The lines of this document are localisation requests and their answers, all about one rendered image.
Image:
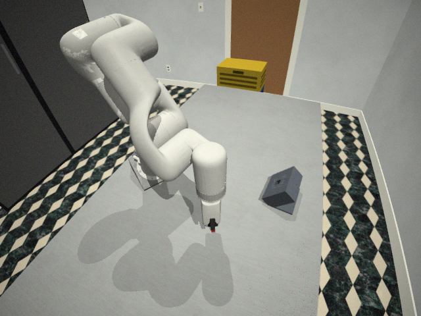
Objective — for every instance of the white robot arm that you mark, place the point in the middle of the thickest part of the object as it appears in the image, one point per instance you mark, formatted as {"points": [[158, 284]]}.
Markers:
{"points": [[111, 58]]}

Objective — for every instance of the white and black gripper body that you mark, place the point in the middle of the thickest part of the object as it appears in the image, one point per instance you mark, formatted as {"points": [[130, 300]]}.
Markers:
{"points": [[210, 210]]}

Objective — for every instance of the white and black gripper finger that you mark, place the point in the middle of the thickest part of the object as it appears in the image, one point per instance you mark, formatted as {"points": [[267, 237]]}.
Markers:
{"points": [[212, 224]]}

